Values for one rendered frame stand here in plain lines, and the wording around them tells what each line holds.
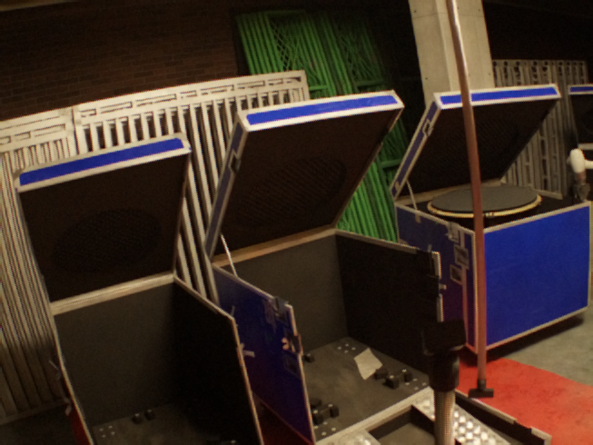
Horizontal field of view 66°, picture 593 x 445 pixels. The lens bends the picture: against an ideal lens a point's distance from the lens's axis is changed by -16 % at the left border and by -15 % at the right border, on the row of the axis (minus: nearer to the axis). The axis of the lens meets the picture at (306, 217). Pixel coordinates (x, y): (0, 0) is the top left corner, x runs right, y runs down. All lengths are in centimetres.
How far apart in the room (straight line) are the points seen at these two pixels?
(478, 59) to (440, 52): 46
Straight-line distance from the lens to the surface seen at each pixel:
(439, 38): 447
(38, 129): 376
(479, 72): 477
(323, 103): 252
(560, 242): 355
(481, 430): 280
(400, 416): 292
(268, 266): 331
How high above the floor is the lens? 179
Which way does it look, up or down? 12 degrees down
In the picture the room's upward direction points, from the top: 8 degrees counter-clockwise
